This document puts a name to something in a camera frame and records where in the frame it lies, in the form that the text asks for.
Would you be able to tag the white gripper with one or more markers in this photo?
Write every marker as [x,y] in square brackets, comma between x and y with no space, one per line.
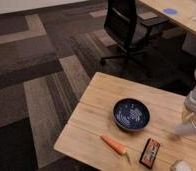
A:
[185,128]

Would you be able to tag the white ceramic cup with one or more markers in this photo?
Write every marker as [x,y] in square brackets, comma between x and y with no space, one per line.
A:
[181,165]

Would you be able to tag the dark blue ceramic bowl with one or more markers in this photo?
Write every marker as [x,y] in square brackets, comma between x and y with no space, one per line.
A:
[131,114]

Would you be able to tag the black orange snack packet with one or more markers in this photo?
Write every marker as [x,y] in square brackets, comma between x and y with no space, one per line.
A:
[149,153]

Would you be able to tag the orange carrot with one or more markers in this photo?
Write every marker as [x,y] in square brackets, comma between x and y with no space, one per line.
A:
[119,148]

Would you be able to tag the black office chair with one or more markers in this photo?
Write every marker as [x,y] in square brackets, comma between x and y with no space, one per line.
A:
[129,31]

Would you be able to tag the light wooden desk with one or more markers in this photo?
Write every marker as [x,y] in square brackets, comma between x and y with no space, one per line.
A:
[184,11]

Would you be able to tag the blue round disc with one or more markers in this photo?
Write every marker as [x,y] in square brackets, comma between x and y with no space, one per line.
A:
[170,11]

